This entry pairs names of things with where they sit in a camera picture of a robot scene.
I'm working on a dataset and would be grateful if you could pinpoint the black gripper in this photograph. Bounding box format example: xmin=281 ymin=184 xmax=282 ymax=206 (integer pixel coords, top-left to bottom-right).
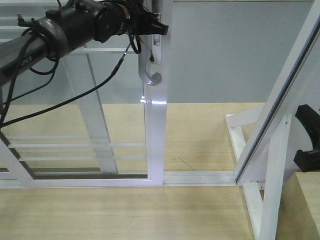
xmin=120 ymin=0 xmax=169 ymax=36

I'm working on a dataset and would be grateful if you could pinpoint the grey metal door handle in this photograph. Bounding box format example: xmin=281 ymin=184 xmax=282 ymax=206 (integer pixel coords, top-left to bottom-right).
xmin=138 ymin=34 xmax=162 ymax=86

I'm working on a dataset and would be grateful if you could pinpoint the white sliding glass door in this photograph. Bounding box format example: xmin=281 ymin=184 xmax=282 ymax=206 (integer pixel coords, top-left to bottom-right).
xmin=0 ymin=0 xmax=173 ymax=189

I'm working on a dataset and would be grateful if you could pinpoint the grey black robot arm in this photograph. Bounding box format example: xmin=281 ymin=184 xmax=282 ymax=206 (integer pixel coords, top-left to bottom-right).
xmin=0 ymin=0 xmax=169 ymax=85

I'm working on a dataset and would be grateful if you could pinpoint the white door lock latch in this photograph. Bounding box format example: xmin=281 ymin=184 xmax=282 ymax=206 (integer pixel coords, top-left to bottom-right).
xmin=153 ymin=12 xmax=161 ymax=46

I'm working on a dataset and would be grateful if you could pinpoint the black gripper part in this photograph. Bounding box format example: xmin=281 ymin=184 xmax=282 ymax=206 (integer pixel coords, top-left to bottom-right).
xmin=293 ymin=104 xmax=320 ymax=173

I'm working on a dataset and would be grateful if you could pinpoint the white wooden support brace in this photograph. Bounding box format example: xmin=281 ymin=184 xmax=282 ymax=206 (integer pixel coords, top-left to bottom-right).
xmin=238 ymin=114 xmax=292 ymax=240

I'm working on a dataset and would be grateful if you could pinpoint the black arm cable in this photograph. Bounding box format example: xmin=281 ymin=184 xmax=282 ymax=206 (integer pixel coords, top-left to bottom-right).
xmin=0 ymin=24 xmax=156 ymax=131

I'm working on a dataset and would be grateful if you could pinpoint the white outer door frame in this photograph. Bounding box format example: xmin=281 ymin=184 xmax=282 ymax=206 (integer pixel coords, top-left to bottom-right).
xmin=233 ymin=0 xmax=320 ymax=186

